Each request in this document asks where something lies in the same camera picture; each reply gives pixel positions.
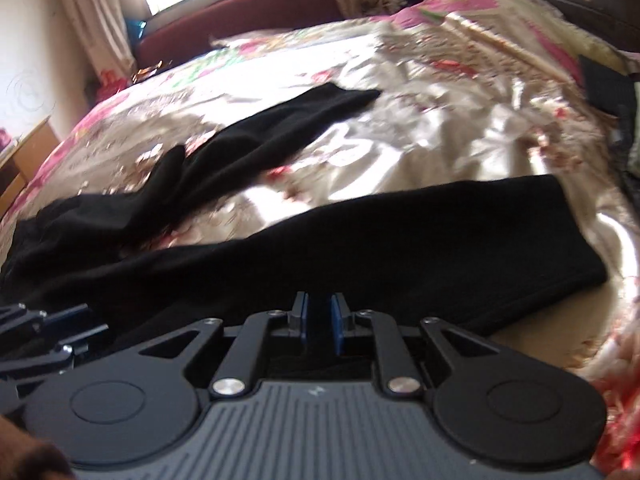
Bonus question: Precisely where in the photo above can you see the black pants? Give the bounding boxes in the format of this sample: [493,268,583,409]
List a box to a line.
[1,84,608,337]

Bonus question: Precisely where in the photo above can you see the right hand brown glove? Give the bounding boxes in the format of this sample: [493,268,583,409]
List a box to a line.
[1,417,75,480]

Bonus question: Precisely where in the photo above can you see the wooden bedside cabinet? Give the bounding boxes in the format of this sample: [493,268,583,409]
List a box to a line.
[1,118,60,216]

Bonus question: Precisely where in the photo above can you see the red shopping bag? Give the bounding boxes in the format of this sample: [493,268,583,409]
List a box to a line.
[85,70,130,106]

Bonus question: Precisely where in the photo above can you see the floral satin bedspread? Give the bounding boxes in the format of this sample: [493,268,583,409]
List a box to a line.
[1,0,639,479]

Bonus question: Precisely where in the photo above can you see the blue bag by bench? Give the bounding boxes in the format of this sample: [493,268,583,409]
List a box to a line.
[125,18,146,47]

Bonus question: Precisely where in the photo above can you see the maroon upholstered bench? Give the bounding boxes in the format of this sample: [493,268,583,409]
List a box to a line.
[134,0,342,68]

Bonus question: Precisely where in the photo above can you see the beige left curtain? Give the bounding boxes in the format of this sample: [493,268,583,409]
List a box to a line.
[61,0,136,79]

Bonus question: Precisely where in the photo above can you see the black garment on bed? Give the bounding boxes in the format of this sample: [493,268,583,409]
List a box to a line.
[579,55,639,196]

